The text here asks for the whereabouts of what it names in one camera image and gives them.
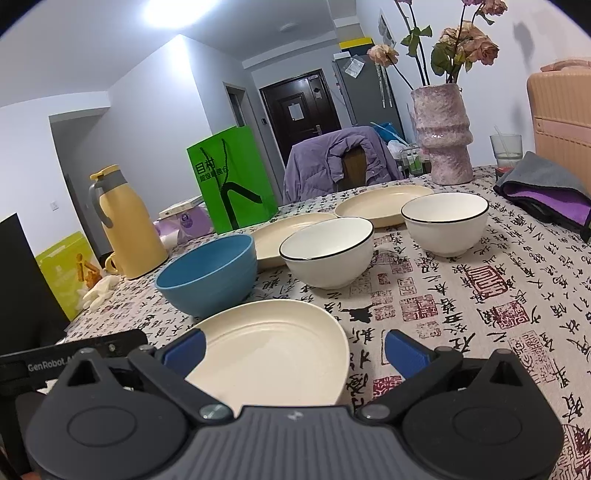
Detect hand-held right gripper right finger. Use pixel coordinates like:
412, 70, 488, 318
355, 329, 536, 421

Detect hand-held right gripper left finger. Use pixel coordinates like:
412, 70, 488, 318
59, 329, 234, 422

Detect blue bowl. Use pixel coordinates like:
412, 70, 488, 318
154, 233, 258, 319

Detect cream plate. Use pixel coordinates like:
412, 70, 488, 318
334, 185, 435, 229
248, 212, 339, 271
185, 299, 350, 408

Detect white bowl with black rim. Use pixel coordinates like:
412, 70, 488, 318
279, 217, 375, 291
400, 191, 489, 258

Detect calligraphy printed tablecloth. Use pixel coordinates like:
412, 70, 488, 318
60, 165, 591, 480

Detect black paper bag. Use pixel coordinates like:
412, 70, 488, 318
0, 212, 70, 356

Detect white rubber gloves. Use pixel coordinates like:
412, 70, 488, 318
81, 274, 122, 309

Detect yellow-green gift bag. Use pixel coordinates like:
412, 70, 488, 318
35, 231, 103, 321

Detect purple tissue pack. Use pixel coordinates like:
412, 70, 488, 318
153, 208, 218, 245

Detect yellow thermos jug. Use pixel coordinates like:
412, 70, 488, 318
89, 165, 169, 280

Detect white flat box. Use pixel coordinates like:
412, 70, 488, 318
159, 195, 205, 217

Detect green paper bag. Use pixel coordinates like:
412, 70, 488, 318
187, 124, 279, 234

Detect storage rack with bottles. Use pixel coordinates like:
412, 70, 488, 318
399, 143, 432, 178

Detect wooden chair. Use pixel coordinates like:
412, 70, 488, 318
339, 147, 370, 191

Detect purple padded jacket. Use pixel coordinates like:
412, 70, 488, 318
283, 126, 402, 204

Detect pink ceramic vase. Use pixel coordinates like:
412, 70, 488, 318
410, 84, 475, 186

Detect grey and purple towel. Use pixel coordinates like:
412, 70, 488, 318
494, 151, 591, 243

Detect blue plastic bag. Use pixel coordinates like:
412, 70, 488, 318
372, 121, 407, 144

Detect glass cup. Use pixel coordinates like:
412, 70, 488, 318
489, 133, 523, 169

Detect dark entrance door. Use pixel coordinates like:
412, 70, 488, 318
259, 69, 343, 151

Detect grey refrigerator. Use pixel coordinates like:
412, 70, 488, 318
331, 50, 407, 139

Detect pink suitcase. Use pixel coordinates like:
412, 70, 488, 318
526, 60, 591, 197

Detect yellow and black box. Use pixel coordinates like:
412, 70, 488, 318
338, 36, 376, 52

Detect dried pink roses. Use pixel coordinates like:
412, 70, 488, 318
367, 0, 509, 90

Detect wall picture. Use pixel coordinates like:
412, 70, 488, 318
378, 8, 397, 44

